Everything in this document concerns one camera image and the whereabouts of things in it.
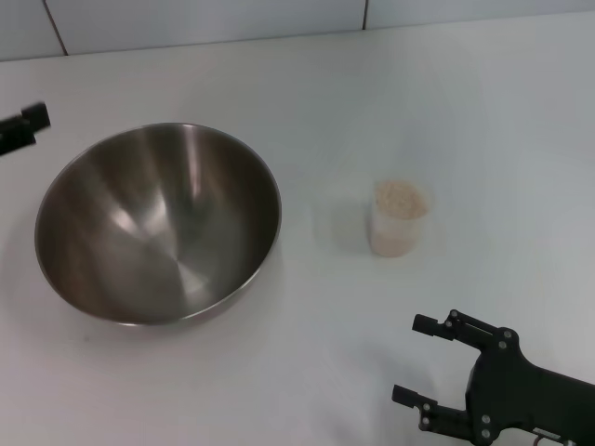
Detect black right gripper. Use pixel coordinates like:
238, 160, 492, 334
391, 308, 595, 446

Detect clear plastic measuring cup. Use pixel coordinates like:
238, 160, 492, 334
369, 178, 436, 257

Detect stainless steel mixing bowl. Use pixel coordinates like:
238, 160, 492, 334
34, 122, 283, 327

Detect clear plastic cup with grains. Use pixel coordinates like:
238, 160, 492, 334
371, 180, 431, 256

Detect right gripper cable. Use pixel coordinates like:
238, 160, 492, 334
531, 426, 577, 446

